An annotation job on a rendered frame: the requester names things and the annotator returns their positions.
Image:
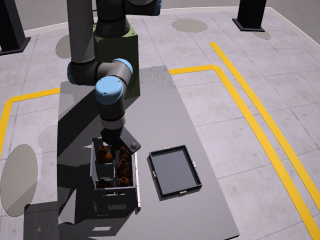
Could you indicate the black plastic bottle crate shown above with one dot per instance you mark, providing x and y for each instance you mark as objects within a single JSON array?
[{"x": 108, "y": 172}]

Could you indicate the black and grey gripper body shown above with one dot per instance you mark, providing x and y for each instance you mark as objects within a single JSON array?
[{"x": 108, "y": 137}]

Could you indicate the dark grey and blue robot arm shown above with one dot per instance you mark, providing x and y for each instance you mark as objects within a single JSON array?
[{"x": 111, "y": 80}]

